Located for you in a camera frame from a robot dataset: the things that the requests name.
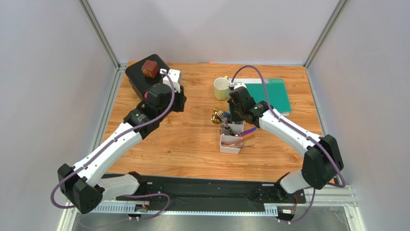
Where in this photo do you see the blue grey plastic spoon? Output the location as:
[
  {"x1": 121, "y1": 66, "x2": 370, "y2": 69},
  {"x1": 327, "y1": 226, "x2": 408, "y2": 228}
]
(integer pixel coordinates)
[{"x1": 223, "y1": 111, "x2": 231, "y2": 123}]

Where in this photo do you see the iridescent purple knife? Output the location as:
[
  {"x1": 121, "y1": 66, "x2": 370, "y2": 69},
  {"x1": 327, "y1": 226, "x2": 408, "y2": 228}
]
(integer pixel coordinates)
[{"x1": 235, "y1": 127, "x2": 258, "y2": 137}]

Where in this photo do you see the white compartment organizer box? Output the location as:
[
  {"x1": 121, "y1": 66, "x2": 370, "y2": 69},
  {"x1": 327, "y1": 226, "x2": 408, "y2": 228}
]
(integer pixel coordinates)
[{"x1": 219, "y1": 121, "x2": 244, "y2": 154}]

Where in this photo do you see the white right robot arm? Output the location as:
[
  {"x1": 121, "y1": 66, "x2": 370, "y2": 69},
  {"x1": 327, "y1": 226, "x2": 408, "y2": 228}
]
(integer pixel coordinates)
[{"x1": 229, "y1": 87, "x2": 344, "y2": 194}]

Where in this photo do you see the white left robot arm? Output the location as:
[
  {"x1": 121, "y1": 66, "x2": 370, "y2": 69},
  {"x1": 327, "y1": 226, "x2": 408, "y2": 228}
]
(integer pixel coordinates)
[{"x1": 53, "y1": 83, "x2": 187, "y2": 214}]

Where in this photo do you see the black pink drawer box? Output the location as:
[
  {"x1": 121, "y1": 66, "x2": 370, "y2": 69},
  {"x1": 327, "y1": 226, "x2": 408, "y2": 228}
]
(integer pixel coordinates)
[{"x1": 125, "y1": 54, "x2": 169, "y2": 100}]

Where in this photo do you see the pale yellow mug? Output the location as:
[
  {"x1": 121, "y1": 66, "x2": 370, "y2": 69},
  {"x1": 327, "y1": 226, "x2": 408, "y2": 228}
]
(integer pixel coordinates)
[{"x1": 213, "y1": 76, "x2": 230, "y2": 101}]

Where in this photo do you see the red brown cube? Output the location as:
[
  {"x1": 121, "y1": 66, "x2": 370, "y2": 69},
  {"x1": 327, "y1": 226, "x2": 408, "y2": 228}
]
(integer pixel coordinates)
[{"x1": 141, "y1": 60, "x2": 159, "y2": 78}]

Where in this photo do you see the green notebook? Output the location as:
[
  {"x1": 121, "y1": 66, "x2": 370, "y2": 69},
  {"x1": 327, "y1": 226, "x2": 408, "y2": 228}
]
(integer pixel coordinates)
[{"x1": 233, "y1": 78, "x2": 292, "y2": 116}]

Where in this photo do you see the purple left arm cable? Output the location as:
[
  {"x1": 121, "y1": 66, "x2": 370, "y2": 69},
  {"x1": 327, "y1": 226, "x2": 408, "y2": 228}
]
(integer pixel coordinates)
[{"x1": 51, "y1": 70, "x2": 176, "y2": 220}]

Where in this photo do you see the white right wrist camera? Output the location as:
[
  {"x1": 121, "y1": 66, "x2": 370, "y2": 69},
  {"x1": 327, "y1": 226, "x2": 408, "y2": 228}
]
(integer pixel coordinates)
[{"x1": 230, "y1": 82, "x2": 247, "y2": 90}]

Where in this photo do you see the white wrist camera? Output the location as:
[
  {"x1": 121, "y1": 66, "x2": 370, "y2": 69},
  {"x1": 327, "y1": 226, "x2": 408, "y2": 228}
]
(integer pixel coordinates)
[
  {"x1": 230, "y1": 82, "x2": 247, "y2": 90},
  {"x1": 159, "y1": 69, "x2": 182, "y2": 92}
]

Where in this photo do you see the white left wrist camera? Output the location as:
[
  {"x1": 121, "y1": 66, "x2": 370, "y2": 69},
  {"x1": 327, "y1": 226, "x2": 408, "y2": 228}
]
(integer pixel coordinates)
[{"x1": 159, "y1": 69, "x2": 182, "y2": 92}]

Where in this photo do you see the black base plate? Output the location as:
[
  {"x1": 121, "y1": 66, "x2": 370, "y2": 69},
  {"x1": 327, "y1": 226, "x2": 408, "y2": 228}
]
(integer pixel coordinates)
[{"x1": 136, "y1": 175, "x2": 306, "y2": 212}]

